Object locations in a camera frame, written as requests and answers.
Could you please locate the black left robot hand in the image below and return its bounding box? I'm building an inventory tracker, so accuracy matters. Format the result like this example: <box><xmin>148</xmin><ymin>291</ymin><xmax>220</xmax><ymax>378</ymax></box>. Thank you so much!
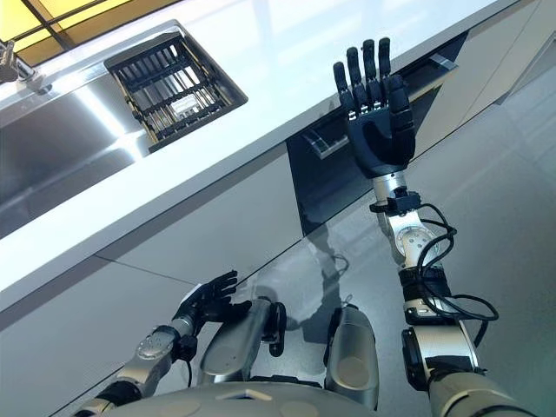
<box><xmin>180</xmin><ymin>269</ymin><xmax>253</xmax><ymax>323</ymax></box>

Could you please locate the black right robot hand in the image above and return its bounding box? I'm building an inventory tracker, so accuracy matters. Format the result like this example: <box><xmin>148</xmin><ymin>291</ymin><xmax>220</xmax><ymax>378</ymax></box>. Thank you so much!
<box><xmin>333</xmin><ymin>37</ymin><xmax>419</xmax><ymax>180</ymax></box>

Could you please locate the black dishwasher front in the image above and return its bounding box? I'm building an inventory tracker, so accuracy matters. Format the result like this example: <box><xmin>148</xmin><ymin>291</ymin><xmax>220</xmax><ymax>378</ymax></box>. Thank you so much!
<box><xmin>286</xmin><ymin>32</ymin><xmax>470</xmax><ymax>238</ymax></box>

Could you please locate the silver left robot leg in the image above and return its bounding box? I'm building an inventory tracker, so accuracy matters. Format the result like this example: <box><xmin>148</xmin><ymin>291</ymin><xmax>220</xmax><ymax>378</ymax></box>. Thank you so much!
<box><xmin>198</xmin><ymin>296</ymin><xmax>288</xmax><ymax>389</ymax></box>

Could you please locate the silver robot leg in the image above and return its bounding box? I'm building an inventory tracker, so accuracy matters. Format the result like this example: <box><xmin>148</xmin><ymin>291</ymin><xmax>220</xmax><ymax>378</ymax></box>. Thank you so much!
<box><xmin>321</xmin><ymin>303</ymin><xmax>377</xmax><ymax>412</ymax></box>
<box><xmin>198</xmin><ymin>296</ymin><xmax>288</xmax><ymax>389</ymax></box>

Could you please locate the white cabinet door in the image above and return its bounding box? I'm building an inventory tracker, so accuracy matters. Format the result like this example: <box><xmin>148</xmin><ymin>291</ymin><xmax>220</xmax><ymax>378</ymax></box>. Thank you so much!
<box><xmin>0</xmin><ymin>154</ymin><xmax>303</xmax><ymax>379</ymax></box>

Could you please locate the silver robot torso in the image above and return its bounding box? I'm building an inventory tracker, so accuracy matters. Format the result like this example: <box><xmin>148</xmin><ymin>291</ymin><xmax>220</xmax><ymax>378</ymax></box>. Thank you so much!
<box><xmin>102</xmin><ymin>381</ymin><xmax>379</xmax><ymax>417</ymax></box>

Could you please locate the silver right robot leg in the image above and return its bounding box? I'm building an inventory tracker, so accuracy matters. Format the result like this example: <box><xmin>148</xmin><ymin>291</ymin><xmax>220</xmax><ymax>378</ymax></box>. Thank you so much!
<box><xmin>321</xmin><ymin>303</ymin><xmax>377</xmax><ymax>412</ymax></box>

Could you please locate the black dish rack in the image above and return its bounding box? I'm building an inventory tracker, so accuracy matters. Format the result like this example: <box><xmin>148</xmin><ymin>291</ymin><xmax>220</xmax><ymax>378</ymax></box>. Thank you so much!
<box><xmin>107</xmin><ymin>34</ymin><xmax>248</xmax><ymax>147</ymax></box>

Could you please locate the stainless steel sink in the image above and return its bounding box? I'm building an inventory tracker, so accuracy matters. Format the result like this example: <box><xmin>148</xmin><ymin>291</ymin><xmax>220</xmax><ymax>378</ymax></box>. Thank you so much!
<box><xmin>0</xmin><ymin>19</ymin><xmax>249</xmax><ymax>240</ymax></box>

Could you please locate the chrome faucet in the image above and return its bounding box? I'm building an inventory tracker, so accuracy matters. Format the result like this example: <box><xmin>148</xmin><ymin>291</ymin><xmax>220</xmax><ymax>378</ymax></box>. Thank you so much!
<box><xmin>0</xmin><ymin>39</ymin><xmax>53</xmax><ymax>96</ymax></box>

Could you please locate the yellow framed window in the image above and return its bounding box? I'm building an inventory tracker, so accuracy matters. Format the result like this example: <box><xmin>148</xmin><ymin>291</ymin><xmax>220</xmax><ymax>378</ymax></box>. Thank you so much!
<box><xmin>0</xmin><ymin>0</ymin><xmax>140</xmax><ymax>67</ymax></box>

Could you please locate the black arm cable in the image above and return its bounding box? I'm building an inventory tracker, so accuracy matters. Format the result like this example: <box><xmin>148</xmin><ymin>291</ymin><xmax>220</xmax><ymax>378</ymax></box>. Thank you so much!
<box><xmin>416</xmin><ymin>202</ymin><xmax>500</xmax><ymax>344</ymax></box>

